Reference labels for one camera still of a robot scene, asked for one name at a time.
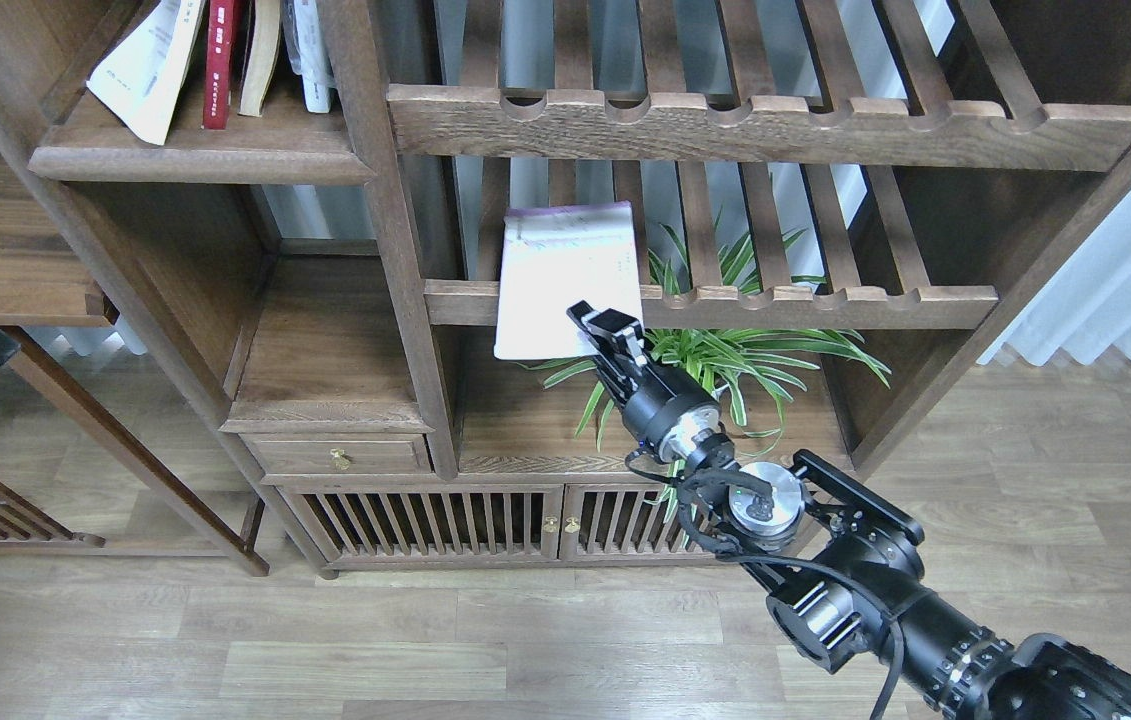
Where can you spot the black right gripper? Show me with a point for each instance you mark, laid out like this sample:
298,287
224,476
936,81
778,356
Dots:
662,406

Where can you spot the pale lavender cover book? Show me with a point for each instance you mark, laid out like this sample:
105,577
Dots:
554,258

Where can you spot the yellow green cover book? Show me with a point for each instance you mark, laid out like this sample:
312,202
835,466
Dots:
140,79

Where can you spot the red cover book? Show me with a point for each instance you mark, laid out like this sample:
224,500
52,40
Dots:
223,22

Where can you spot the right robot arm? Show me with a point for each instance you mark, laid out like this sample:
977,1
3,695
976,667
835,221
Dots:
840,563

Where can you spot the dark wooden bookshelf unit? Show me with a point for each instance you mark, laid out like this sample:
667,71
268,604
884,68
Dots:
303,278

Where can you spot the brass drawer knob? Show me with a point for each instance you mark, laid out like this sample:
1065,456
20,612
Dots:
339,460

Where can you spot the upright white book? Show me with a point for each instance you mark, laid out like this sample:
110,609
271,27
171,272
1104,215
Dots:
308,54

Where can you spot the upright cream paged book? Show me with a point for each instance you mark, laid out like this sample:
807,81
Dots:
260,56

